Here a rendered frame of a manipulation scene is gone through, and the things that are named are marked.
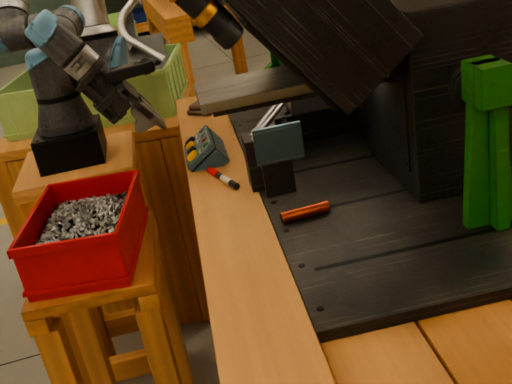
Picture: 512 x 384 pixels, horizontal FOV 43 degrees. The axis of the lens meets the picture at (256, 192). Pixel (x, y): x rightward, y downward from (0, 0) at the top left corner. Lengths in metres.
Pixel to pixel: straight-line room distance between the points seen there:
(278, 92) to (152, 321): 0.52
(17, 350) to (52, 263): 1.48
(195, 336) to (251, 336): 1.58
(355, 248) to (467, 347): 0.28
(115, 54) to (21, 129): 0.78
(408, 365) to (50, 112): 1.24
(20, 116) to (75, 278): 1.20
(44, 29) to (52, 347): 0.65
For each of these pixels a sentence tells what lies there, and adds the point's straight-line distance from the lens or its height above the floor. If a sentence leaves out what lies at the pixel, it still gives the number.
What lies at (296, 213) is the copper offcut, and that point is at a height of 0.92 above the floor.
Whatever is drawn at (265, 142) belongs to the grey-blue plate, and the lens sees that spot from 1.25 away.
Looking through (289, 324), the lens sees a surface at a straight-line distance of 0.93.
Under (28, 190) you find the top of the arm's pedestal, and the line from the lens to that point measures 1.79.
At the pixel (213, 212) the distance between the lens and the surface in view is 1.28.
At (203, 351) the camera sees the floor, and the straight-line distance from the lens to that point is 2.41.
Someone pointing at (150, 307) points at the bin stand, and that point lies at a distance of 1.32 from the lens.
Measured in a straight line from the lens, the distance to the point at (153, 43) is 2.54.
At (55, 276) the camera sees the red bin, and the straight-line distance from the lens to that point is 1.32.
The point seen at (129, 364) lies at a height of 0.22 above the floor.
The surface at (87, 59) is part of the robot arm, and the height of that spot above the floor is 1.18.
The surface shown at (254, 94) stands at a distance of 1.16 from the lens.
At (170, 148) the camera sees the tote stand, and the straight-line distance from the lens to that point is 2.22.
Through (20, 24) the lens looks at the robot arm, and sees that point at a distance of 1.60.
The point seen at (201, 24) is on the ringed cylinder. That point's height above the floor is 1.29.
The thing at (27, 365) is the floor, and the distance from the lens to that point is 2.66.
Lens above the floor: 1.45
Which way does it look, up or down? 24 degrees down
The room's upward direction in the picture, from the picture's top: 10 degrees counter-clockwise
